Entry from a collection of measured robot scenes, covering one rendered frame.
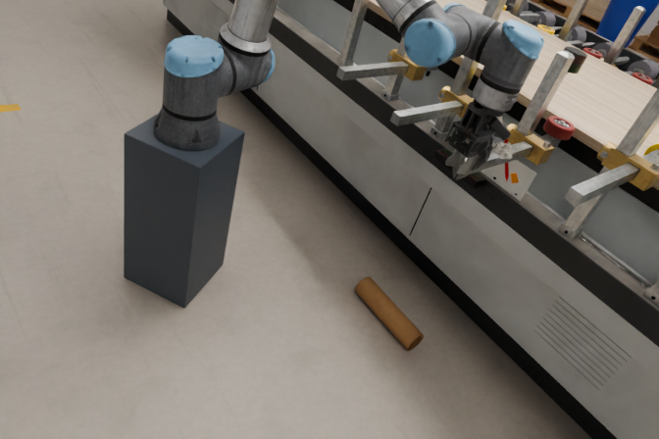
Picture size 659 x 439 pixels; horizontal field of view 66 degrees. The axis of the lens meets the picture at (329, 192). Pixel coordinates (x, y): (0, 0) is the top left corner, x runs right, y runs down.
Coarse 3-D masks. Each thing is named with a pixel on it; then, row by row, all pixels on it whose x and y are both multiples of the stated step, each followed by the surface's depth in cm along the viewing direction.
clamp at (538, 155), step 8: (512, 128) 143; (512, 136) 143; (520, 136) 141; (528, 136) 141; (536, 136) 142; (512, 144) 144; (536, 144) 138; (536, 152) 138; (544, 152) 137; (536, 160) 139; (544, 160) 140
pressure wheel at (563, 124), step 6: (546, 120) 147; (552, 120) 145; (558, 120) 147; (564, 120) 147; (546, 126) 145; (552, 126) 143; (558, 126) 142; (564, 126) 143; (570, 126) 144; (546, 132) 145; (552, 132) 144; (558, 132) 143; (564, 132) 142; (570, 132) 143; (558, 138) 144; (564, 138) 144
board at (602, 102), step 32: (448, 0) 229; (480, 0) 244; (544, 32) 224; (480, 64) 170; (544, 64) 188; (608, 64) 209; (576, 96) 168; (608, 96) 176; (640, 96) 185; (576, 128) 147; (608, 128) 152
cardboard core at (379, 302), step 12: (360, 288) 194; (372, 288) 192; (372, 300) 190; (384, 300) 189; (384, 312) 186; (396, 312) 185; (384, 324) 187; (396, 324) 183; (408, 324) 182; (396, 336) 183; (408, 336) 179; (420, 336) 180; (408, 348) 180
